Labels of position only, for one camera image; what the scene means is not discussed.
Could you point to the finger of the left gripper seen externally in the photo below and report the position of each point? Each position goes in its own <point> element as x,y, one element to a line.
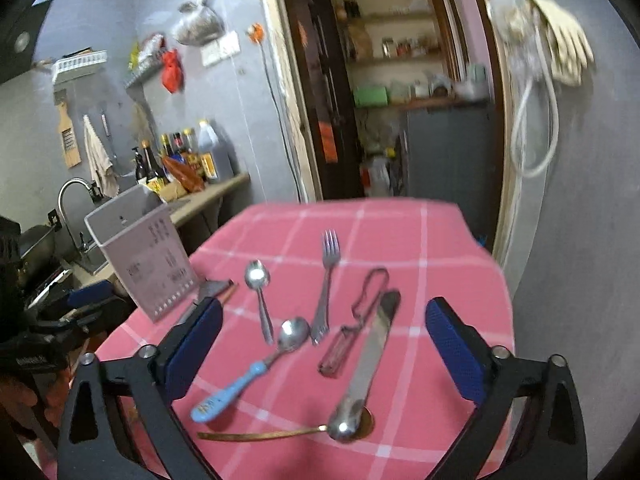
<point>91,294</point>

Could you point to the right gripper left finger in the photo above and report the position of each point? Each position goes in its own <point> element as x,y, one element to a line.
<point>95,441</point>

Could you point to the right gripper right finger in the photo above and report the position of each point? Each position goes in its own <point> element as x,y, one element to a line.
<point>549,441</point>

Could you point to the metal peeler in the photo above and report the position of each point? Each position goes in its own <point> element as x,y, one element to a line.
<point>221,290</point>

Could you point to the small steel spoon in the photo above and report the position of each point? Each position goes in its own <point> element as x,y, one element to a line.
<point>257,277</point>

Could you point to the blue handled spoon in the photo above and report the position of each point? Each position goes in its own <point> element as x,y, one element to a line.
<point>294,332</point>

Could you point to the steel table knife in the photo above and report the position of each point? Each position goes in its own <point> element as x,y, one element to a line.
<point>372,351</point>

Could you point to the steel fork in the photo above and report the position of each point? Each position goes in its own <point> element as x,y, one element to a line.
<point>331,257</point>

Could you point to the gold handled spoon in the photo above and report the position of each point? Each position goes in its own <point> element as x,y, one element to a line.
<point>350,421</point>

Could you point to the person's left hand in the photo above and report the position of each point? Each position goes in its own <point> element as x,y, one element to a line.
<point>41,415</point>

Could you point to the chrome faucet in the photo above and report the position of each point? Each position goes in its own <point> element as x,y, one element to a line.
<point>76,198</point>

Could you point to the white perforated utensil holder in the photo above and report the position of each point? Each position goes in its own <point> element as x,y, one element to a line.
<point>138,239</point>

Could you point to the metal pot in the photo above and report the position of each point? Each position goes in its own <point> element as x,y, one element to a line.
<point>37,246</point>

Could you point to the dark soy sauce bottle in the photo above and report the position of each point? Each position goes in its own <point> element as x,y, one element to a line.
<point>140,172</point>

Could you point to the hanging beige towel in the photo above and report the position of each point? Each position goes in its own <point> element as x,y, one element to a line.
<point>100,165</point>

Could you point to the wooden grater board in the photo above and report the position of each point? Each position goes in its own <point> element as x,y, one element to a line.
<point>71,153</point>

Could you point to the pink checked tablecloth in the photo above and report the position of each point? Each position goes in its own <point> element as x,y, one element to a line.
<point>418,412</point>

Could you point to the orange snack bag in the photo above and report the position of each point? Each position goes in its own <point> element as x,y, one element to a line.
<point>184,174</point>

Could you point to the large dark vinegar jug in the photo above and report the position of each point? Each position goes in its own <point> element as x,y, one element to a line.
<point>214,154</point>

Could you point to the red plastic bag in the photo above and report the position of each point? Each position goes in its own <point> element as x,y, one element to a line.
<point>172,76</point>

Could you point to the black range hood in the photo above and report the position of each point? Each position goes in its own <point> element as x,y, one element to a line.
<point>17,51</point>

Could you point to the clear hanging plastic bag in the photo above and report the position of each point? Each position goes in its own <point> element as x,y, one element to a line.
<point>198,24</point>

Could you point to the grey cabinet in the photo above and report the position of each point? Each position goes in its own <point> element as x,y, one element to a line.
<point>450,154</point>

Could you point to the yellow rubber gloves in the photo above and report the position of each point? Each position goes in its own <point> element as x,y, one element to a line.
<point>570,49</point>

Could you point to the grey wall shelf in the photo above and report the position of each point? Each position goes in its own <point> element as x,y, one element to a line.
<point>143,72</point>

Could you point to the white wall switch panel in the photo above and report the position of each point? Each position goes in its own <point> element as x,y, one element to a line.
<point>220,49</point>

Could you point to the orange wall hook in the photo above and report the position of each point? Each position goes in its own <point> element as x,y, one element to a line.
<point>256,33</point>

